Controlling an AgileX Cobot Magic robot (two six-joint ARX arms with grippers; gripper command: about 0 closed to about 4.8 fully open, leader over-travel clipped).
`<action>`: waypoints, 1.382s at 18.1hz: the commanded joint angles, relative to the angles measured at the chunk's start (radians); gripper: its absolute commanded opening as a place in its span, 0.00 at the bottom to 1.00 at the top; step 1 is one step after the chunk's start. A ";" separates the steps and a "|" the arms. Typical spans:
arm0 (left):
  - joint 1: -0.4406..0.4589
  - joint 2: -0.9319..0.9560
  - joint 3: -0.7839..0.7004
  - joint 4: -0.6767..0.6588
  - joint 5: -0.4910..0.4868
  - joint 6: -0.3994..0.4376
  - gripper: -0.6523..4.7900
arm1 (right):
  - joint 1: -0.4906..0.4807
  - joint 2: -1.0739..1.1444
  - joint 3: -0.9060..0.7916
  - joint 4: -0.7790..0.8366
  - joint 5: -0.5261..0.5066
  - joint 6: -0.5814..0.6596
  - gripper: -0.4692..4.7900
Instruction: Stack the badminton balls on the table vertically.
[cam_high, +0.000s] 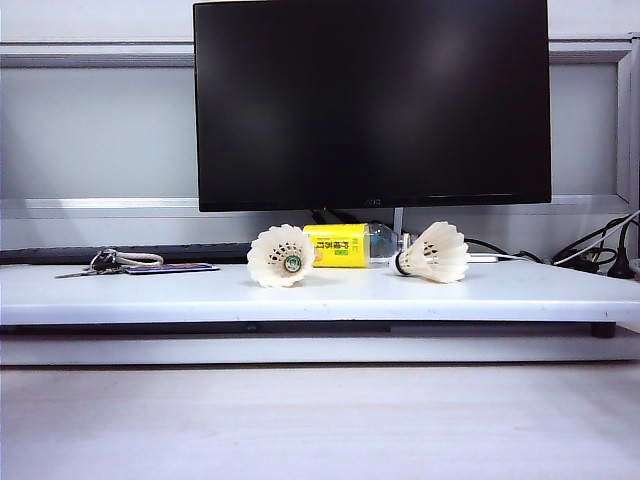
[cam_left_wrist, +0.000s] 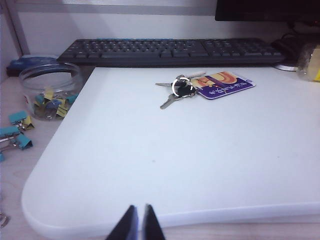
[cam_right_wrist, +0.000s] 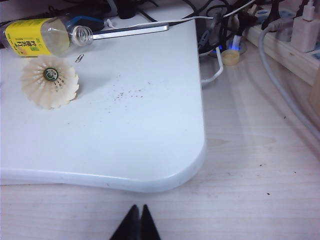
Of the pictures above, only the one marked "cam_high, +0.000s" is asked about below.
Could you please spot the shuttlecock with green cork sticker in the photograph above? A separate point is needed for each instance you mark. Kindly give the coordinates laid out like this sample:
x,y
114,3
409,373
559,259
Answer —
x,y
272,252

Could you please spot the white feather shuttlecock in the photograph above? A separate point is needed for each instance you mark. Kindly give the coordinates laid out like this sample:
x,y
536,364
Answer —
x,y
445,255

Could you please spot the plastic bottle with yellow label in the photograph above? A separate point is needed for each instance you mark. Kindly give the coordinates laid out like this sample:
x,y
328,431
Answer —
x,y
340,235

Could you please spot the white raised desk board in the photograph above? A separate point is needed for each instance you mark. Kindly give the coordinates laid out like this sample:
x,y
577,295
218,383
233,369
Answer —
x,y
320,295

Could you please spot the black keyboard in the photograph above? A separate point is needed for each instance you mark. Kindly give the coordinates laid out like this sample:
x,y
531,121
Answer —
x,y
190,250

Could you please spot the black computer monitor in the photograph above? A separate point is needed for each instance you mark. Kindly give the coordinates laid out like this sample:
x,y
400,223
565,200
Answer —
x,y
370,100

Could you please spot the blue card tag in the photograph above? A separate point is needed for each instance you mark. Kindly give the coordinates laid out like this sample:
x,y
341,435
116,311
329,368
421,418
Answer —
x,y
170,268

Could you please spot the bunch of metal keys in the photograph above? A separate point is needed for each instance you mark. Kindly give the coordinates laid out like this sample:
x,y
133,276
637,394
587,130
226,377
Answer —
x,y
100,262

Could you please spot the black board foot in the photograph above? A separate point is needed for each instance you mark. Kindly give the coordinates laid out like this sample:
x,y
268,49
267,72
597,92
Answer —
x,y
604,330

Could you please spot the black power plug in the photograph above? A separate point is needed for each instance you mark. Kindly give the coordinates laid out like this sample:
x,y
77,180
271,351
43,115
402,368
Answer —
x,y
622,267

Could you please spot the silver monitor stand post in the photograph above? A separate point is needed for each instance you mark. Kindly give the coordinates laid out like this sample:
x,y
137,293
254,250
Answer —
x,y
398,220

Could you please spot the grey aluminium partition frame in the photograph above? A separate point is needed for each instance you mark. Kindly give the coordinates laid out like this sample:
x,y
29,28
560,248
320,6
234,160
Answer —
x,y
100,55

